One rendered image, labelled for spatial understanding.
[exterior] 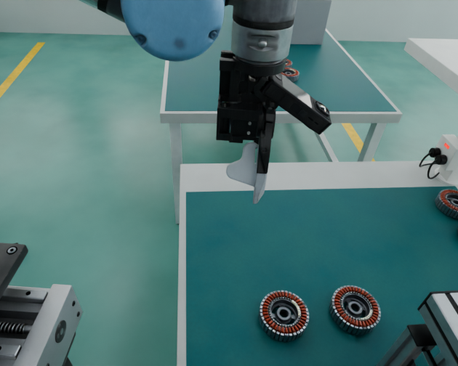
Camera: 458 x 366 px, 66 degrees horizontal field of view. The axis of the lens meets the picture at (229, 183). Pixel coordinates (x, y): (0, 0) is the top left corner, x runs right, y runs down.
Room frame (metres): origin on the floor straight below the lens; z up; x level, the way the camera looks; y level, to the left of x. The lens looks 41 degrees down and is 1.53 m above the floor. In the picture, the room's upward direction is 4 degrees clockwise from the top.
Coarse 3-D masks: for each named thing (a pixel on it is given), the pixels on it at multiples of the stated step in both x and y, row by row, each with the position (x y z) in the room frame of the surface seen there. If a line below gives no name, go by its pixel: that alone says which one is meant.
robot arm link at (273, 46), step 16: (240, 32) 0.43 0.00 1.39; (256, 32) 0.42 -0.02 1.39; (272, 32) 0.42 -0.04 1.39; (288, 32) 0.44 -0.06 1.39; (240, 48) 0.43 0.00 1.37; (256, 48) 0.42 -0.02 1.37; (272, 48) 0.43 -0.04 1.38; (288, 48) 0.44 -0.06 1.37; (256, 64) 0.43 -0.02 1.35; (272, 64) 0.43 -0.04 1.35
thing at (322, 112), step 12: (276, 84) 0.44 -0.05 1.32; (288, 84) 0.46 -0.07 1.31; (276, 96) 0.44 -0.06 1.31; (288, 96) 0.44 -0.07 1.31; (300, 96) 0.45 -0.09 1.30; (288, 108) 0.44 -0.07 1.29; (300, 108) 0.44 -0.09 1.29; (312, 108) 0.44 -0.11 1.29; (324, 108) 0.46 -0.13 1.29; (300, 120) 0.44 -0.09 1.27; (312, 120) 0.44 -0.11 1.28; (324, 120) 0.44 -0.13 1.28
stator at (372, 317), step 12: (348, 288) 0.50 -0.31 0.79; (360, 288) 0.50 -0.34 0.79; (336, 300) 0.46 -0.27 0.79; (348, 300) 0.48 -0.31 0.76; (360, 300) 0.48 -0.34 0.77; (372, 300) 0.47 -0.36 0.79; (336, 312) 0.43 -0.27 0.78; (348, 312) 0.44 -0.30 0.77; (360, 312) 0.44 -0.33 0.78; (372, 312) 0.44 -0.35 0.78; (348, 324) 0.41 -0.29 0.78; (360, 324) 0.40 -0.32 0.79; (372, 324) 0.41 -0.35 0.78
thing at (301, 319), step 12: (264, 300) 0.45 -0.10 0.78; (276, 300) 0.45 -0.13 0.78; (288, 300) 0.45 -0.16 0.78; (300, 300) 0.46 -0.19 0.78; (264, 312) 0.42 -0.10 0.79; (276, 312) 0.43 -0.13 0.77; (288, 312) 0.43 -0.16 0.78; (300, 312) 0.42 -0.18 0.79; (264, 324) 0.39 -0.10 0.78; (276, 324) 0.39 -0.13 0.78; (300, 324) 0.39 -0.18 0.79; (276, 336) 0.37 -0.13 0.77; (288, 336) 0.37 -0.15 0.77
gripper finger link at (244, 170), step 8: (248, 144) 0.42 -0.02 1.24; (256, 144) 0.42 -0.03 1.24; (248, 152) 0.41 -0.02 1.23; (240, 160) 0.41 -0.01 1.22; (248, 160) 0.41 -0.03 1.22; (232, 168) 0.40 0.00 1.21; (240, 168) 0.40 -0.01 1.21; (248, 168) 0.40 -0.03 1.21; (256, 168) 0.40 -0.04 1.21; (232, 176) 0.39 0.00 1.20; (240, 176) 0.40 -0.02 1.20; (248, 176) 0.40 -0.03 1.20; (256, 176) 0.39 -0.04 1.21; (264, 176) 0.39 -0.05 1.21; (256, 184) 0.39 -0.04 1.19; (264, 184) 0.39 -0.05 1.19; (256, 192) 0.38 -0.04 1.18; (256, 200) 0.38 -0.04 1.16
